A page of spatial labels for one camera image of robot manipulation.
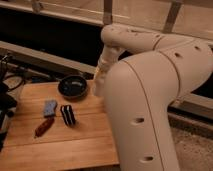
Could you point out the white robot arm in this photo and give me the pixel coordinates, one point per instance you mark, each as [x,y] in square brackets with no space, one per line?
[139,74]

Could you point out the black round bowl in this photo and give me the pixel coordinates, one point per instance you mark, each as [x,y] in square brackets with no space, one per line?
[73,86]

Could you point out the blue sponge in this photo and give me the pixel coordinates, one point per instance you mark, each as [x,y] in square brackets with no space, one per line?
[49,108]

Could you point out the reddish brown sausage toy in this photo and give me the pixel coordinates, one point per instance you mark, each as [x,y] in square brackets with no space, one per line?
[43,127]

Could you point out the wooden board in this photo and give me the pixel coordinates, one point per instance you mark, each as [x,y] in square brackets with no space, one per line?
[88,144]

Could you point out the black equipment with cables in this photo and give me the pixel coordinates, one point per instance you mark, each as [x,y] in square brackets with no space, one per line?
[7,102]

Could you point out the metal window frame rail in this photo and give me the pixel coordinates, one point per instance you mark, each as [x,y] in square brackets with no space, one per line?
[187,17]

